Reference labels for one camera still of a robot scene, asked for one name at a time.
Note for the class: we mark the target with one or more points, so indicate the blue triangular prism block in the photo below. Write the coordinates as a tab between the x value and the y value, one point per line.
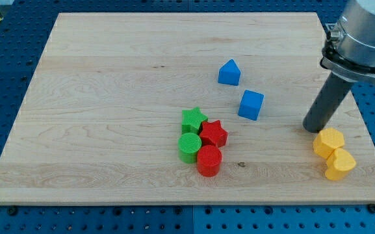
229	73

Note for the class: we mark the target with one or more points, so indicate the blue cube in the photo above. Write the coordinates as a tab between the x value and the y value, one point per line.
250	104

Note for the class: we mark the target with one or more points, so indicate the yellow heart block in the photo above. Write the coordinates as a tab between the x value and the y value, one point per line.
339	164

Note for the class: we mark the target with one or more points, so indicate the green star block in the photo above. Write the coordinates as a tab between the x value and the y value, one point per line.
192	120

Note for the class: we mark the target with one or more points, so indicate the red cylinder block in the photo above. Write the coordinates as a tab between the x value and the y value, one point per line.
209	159

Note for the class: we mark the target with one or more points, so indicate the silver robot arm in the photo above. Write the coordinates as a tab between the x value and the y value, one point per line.
349	49

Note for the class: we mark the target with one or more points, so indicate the green cylinder block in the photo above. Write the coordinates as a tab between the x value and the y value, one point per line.
188	147

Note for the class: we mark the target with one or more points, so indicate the light wooden board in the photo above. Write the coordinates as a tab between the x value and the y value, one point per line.
101	118

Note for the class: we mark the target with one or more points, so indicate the red star block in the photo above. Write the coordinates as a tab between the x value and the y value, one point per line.
214	134

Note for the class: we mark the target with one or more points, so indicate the yellow hexagon block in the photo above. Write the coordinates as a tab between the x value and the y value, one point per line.
327	141

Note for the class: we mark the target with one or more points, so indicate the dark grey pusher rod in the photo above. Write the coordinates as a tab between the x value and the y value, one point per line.
326	103

